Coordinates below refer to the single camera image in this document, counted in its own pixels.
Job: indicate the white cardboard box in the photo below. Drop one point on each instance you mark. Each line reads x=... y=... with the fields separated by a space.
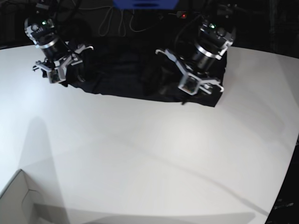
x=19 y=204

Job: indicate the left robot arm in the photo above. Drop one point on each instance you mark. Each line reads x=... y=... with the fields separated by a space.
x=207 y=37

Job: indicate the blue box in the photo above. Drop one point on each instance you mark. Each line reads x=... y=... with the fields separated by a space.
x=145 y=4

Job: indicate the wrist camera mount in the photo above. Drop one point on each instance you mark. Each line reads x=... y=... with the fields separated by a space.
x=191 y=82
x=56 y=71

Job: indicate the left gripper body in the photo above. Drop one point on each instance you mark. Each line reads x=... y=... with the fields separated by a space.
x=203 y=56

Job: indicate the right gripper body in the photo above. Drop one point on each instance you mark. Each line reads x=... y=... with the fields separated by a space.
x=55 y=51

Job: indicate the black t-shirt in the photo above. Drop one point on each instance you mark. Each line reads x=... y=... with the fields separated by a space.
x=129 y=68

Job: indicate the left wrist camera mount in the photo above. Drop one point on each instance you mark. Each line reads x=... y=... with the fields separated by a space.
x=191 y=82

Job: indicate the white power strip red switch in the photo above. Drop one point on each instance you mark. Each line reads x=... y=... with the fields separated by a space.
x=182 y=14

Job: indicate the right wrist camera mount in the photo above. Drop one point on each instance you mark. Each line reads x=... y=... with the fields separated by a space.
x=56 y=71

